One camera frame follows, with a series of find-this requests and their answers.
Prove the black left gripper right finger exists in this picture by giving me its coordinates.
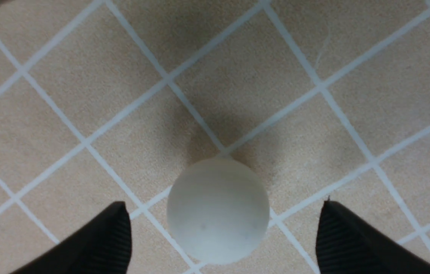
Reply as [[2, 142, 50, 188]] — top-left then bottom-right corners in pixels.
[[316, 200, 430, 274]]

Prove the white printed ball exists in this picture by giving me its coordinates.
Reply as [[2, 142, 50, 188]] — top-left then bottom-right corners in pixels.
[[167, 157, 270, 265]]

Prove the checkered beige tablecloth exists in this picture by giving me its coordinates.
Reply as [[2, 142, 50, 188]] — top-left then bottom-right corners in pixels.
[[0, 0, 430, 274]]

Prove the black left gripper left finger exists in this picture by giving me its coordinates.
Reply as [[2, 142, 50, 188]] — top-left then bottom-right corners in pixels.
[[14, 201, 132, 274]]

